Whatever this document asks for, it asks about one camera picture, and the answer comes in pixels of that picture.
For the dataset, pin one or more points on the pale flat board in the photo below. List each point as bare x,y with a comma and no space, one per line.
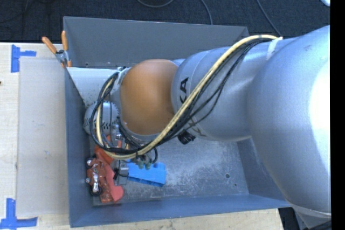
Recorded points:
40,129

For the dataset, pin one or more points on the pale grey metal gripper finger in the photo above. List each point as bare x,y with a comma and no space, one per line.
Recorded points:
123,173

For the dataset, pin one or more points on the black cylinder on white bracket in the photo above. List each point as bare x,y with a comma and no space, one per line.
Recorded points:
186,137

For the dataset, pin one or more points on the grey metal bin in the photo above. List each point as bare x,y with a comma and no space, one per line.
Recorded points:
205,169

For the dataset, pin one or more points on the blue toy brick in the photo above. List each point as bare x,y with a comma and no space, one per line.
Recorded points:
148,175

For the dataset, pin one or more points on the orange toy race car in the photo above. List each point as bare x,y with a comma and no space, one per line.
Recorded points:
101,169

